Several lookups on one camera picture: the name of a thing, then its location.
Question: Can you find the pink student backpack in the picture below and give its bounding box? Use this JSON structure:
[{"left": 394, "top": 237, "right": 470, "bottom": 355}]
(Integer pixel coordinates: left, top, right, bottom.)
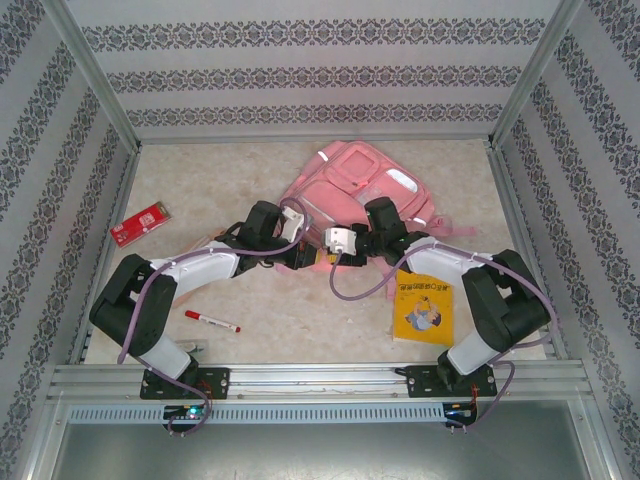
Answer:
[{"left": 273, "top": 139, "right": 479, "bottom": 301}]

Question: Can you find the beige pink pencil case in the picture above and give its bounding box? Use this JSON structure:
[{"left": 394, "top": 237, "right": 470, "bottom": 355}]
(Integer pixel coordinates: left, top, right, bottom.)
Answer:
[{"left": 183, "top": 227, "right": 232, "bottom": 257}]

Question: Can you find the yellow picture book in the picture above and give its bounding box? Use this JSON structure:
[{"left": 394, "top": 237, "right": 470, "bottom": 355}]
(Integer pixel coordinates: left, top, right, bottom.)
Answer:
[{"left": 391, "top": 269, "right": 455, "bottom": 347}]

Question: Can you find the red stationery package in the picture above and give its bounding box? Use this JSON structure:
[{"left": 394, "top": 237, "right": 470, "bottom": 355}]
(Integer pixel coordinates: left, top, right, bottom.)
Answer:
[{"left": 109, "top": 200, "right": 172, "bottom": 249}]

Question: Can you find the red white marker pen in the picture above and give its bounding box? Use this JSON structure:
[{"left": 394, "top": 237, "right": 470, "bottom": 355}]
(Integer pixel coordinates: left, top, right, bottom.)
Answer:
[{"left": 184, "top": 309, "right": 242, "bottom": 335}]

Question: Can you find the circuit board with blue light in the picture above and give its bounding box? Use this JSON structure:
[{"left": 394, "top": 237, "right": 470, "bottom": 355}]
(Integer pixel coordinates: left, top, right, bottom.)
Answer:
[{"left": 443, "top": 401, "right": 480, "bottom": 426}]

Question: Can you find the circuit board with green light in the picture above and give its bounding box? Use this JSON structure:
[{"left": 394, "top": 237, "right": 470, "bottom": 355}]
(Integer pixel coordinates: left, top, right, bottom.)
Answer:
[{"left": 163, "top": 403, "right": 214, "bottom": 422}]

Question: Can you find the grey metal panel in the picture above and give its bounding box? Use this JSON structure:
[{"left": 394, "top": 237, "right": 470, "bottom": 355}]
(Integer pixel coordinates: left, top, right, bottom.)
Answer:
[{"left": 29, "top": 399, "right": 621, "bottom": 480}]

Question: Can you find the aluminium frame bar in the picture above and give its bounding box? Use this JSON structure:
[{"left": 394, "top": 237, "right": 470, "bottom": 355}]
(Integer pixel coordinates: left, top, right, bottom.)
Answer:
[
  {"left": 487, "top": 144, "right": 571, "bottom": 361},
  {"left": 67, "top": 147, "right": 144, "bottom": 366},
  {"left": 137, "top": 133, "right": 496, "bottom": 147}
]

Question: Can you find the aluminium mounting rail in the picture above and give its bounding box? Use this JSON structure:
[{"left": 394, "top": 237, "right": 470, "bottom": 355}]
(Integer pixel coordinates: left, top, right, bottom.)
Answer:
[{"left": 47, "top": 362, "right": 596, "bottom": 404}]

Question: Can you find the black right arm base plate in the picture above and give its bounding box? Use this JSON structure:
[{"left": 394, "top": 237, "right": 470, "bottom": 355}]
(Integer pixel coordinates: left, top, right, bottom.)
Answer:
[{"left": 407, "top": 364, "right": 499, "bottom": 400}]

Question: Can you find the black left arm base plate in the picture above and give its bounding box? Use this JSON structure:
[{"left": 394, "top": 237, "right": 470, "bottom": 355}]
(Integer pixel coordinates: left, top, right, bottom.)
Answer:
[{"left": 139, "top": 367, "right": 231, "bottom": 401}]

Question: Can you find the grey slotted cable duct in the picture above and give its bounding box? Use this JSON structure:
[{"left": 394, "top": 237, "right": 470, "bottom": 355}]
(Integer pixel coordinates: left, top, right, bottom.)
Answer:
[{"left": 67, "top": 402, "right": 446, "bottom": 426}]

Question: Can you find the aluminium frame post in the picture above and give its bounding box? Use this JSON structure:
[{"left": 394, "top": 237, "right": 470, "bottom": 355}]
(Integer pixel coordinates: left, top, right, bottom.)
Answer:
[
  {"left": 489, "top": 0, "right": 584, "bottom": 149},
  {"left": 42, "top": 0, "right": 144, "bottom": 151}
]

